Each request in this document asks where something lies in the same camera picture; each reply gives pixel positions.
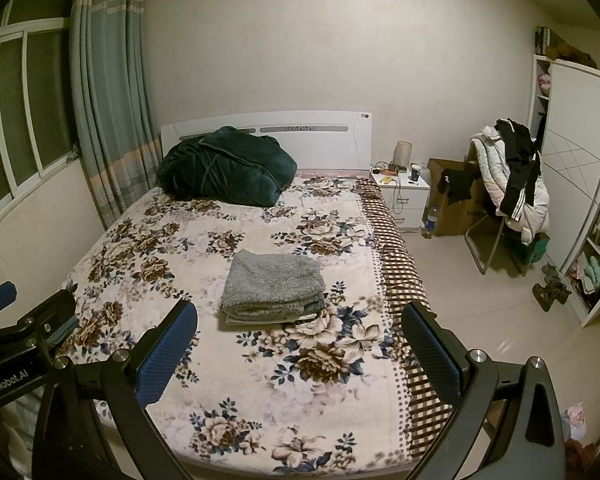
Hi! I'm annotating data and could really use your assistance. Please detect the teal folded clothes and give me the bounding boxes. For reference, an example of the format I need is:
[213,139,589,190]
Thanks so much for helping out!
[577,254,600,294]

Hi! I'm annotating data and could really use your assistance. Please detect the brown bundle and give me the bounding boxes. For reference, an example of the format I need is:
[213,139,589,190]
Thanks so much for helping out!
[555,42,599,69]

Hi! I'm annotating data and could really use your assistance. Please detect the dark storage box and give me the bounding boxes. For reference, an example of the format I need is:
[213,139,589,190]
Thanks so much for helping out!
[534,26,561,59]

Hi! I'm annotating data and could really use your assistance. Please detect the black white-striped garment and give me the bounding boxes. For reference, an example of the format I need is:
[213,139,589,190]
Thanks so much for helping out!
[495,118,545,224]

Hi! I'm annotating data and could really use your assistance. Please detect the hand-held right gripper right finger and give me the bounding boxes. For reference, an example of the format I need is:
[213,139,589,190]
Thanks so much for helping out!
[401,301,568,480]

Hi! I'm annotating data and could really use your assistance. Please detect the beige table lamp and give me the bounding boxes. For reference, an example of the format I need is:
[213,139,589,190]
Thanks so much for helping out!
[394,141,414,171]

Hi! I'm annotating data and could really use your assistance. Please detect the white nightstand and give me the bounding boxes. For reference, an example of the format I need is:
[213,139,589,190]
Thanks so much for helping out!
[369,165,431,234]

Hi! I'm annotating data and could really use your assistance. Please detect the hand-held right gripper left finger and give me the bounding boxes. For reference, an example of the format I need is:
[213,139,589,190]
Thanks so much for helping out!
[32,299,201,480]

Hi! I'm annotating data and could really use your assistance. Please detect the metal folding chair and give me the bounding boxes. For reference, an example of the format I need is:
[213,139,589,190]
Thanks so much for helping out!
[464,160,531,277]

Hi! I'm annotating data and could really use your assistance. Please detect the plastic water bottle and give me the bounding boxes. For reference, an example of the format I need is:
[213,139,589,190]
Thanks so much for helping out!
[422,204,440,239]

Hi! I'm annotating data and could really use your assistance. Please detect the chair with clothes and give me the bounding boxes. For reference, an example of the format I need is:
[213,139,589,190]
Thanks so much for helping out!
[469,125,551,247]

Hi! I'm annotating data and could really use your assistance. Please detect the white bed headboard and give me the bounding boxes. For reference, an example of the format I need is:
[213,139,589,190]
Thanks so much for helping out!
[159,111,374,182]

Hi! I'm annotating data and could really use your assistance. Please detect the printed brown cardboard box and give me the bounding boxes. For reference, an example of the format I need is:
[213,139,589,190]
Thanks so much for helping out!
[426,158,502,238]

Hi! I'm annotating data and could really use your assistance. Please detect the bed with floral sheet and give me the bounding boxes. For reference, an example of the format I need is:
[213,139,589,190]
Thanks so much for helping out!
[55,174,457,473]

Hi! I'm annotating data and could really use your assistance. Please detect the white-framed window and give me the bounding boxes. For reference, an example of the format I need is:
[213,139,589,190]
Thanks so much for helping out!
[0,0,82,232]

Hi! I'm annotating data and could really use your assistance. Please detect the grey-green striped curtain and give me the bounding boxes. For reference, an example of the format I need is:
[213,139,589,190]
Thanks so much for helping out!
[70,0,159,229]

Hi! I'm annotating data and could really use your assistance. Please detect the grey towel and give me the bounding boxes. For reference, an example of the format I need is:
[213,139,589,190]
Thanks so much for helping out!
[221,249,327,327]

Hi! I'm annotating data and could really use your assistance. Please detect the white wardrobe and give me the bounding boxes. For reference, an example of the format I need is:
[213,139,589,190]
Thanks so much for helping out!
[527,52,600,329]

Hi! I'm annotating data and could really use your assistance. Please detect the pastel printed bag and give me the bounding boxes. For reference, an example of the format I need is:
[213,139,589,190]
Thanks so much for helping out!
[562,402,589,442]

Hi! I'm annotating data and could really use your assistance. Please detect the dark green blanket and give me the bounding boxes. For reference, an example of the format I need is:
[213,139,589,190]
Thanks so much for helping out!
[156,125,299,207]

